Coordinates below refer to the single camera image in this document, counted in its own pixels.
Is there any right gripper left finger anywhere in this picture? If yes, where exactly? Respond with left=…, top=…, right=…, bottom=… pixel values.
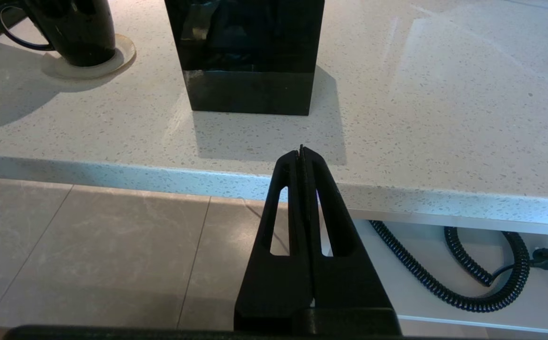
left=234, top=150, right=313, bottom=331

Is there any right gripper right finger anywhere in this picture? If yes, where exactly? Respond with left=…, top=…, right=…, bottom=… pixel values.
left=302, top=146, right=402, bottom=335

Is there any white base panel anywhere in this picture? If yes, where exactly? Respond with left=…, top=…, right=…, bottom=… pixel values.
left=349, top=218, right=548, bottom=337

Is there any black tissue box white lid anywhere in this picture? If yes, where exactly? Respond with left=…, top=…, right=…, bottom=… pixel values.
left=164, top=0, right=325, bottom=116

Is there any round clear coaster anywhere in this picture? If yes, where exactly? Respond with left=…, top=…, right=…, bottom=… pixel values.
left=42, top=34, right=136, bottom=80

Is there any black mug white inside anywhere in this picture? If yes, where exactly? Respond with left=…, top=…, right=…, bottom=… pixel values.
left=0, top=0, right=116, bottom=67

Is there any black coiled cable with plug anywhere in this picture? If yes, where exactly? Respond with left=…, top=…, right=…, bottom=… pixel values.
left=370, top=220, right=548, bottom=313

